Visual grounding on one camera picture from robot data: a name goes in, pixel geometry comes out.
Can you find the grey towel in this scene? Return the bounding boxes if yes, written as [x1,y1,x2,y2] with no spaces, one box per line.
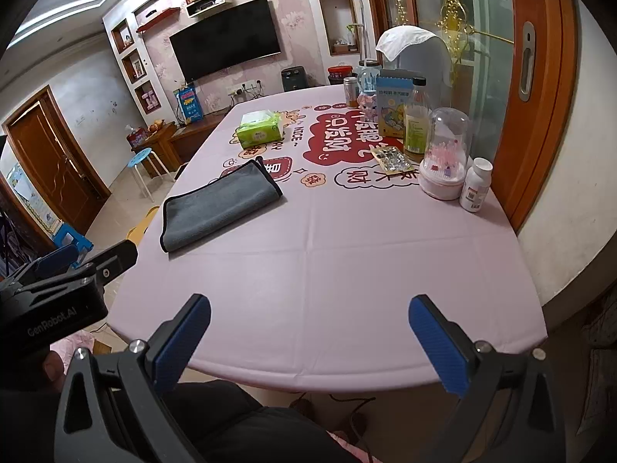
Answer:
[160,157,284,254]

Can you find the blue printed box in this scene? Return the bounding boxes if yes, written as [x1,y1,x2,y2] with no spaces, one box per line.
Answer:
[375,69,419,138]

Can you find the white wall shelf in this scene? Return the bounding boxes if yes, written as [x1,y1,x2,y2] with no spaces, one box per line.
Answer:
[186,0,227,19]

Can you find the green tissue pack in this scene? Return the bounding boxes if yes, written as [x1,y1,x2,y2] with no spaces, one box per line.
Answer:
[235,111,283,149]

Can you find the clear dome toothpick holder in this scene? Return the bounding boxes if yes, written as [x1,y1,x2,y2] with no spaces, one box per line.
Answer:
[417,107,471,201]

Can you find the blue printed bag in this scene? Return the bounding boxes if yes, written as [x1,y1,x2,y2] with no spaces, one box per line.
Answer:
[174,84,202,126]

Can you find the silver blister pack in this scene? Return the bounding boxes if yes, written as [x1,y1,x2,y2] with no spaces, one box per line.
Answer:
[370,144,410,174]

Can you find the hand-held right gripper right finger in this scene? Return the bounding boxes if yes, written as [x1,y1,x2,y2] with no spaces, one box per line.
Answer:
[409,294,566,463]

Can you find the small blue plastic stool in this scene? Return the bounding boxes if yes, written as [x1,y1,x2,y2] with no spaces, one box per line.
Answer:
[51,224,94,268]

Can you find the pink printed tablecloth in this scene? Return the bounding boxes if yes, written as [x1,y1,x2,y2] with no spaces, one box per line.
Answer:
[108,83,549,391]

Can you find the person's dark trousers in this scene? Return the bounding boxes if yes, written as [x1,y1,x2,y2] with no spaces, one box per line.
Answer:
[159,380,372,463]

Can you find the clear blue-lidded jug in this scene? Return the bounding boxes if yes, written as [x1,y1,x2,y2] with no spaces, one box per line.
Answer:
[357,59,386,95]

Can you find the wooden tv cabinet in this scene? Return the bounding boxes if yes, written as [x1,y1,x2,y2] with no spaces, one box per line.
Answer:
[130,106,232,174]

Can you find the grey chair with white cloth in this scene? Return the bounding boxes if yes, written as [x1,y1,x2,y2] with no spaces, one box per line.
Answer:
[375,25,451,112]

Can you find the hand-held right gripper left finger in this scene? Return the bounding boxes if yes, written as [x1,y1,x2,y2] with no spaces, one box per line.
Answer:
[54,293,212,463]

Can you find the dark air fryer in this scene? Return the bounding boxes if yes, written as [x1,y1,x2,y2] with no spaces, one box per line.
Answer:
[281,66,308,93]

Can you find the person's left hand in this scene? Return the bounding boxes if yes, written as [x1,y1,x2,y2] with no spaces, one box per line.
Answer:
[39,351,66,391]

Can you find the white pill bottle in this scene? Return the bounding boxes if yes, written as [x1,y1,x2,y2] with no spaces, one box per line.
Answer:
[459,157,494,213]

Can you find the wooden sliding door frame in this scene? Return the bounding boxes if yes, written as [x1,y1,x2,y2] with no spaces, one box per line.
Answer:
[361,0,579,232]

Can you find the pink figurine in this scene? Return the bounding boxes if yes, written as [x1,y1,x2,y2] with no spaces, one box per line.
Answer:
[359,91,381,121]

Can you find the red wall shelf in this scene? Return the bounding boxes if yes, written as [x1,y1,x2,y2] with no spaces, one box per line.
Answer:
[136,7,180,34]

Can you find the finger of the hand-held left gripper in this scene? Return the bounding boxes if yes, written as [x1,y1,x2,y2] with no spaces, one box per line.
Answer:
[7,244,79,285]
[79,240,139,283]

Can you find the blue round stool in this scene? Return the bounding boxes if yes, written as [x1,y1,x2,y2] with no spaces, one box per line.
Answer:
[128,148,169,202]

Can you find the wooden door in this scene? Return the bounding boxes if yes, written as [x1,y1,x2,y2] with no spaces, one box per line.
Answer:
[2,85,113,238]

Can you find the wall-mounted television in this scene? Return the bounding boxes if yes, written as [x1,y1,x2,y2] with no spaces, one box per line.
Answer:
[169,0,282,83]

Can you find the yellow juice bottle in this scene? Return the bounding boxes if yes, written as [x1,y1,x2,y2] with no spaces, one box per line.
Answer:
[403,76,432,164]

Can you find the yellow chair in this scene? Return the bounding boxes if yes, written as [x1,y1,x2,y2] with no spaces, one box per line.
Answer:
[126,206,160,247]

